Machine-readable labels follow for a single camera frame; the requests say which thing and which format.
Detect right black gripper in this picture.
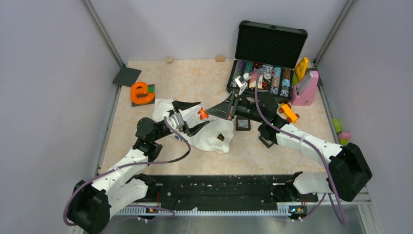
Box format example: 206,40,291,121
206,91,265,123

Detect white t-shirt garment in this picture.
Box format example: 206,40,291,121
152,98,234,154

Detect black display frame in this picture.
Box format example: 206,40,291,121
258,136,275,149

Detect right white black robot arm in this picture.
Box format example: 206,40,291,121
206,90,372,202

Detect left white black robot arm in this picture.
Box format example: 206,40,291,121
63,101,209,234

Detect black box with blue brooch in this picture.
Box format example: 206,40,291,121
235,117,251,131

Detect small wooden block right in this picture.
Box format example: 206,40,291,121
215,55,226,62

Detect small dark mat under dispenser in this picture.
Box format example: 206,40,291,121
131,84,156,108

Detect yellow orange toy piece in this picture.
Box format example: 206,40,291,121
278,103,300,123

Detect black open poker chip case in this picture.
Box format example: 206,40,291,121
226,20,308,103

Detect dark grey lego baseplate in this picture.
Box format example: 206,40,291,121
113,66,142,87

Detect pink box with grey lid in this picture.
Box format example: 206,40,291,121
290,70,319,106

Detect yellow toy block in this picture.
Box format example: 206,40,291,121
295,57,309,81

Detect green pink toy bricks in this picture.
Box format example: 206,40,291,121
332,118,351,146

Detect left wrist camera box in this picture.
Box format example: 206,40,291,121
167,113,185,130

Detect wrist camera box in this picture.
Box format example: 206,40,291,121
167,113,185,130
234,76,247,96

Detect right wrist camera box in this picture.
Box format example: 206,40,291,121
234,76,247,96

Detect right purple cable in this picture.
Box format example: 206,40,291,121
253,72,347,226

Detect purple cable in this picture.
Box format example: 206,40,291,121
63,116,191,227
253,72,347,226

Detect black mounting base plate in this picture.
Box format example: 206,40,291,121
136,174,319,212

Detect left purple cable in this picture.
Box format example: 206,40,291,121
63,116,191,227

